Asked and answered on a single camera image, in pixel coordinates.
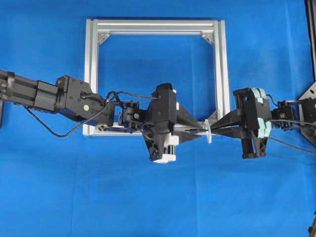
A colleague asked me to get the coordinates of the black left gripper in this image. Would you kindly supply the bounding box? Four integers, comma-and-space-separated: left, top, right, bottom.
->
142, 83, 201, 163

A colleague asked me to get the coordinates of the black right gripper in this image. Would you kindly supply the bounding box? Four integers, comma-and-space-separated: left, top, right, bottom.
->
210, 87, 272, 159

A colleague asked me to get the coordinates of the black USB cable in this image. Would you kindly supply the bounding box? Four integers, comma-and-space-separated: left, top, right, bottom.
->
184, 127, 316, 155

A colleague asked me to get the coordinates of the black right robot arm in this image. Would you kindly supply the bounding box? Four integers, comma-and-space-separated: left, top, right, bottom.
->
210, 87, 316, 159

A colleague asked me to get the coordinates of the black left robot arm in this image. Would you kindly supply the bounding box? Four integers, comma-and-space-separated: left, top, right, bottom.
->
0, 71, 203, 163

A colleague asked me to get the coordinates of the black metal stand right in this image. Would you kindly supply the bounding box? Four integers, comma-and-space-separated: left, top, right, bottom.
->
297, 0, 316, 154

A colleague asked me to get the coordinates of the blue table mat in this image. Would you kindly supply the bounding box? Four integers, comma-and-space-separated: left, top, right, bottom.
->
0, 0, 316, 237

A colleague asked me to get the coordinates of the black left camera cable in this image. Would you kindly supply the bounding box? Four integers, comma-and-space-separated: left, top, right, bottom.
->
24, 90, 158, 138

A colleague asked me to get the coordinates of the square aluminium extrusion frame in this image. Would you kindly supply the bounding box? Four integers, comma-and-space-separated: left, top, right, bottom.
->
84, 19, 231, 125

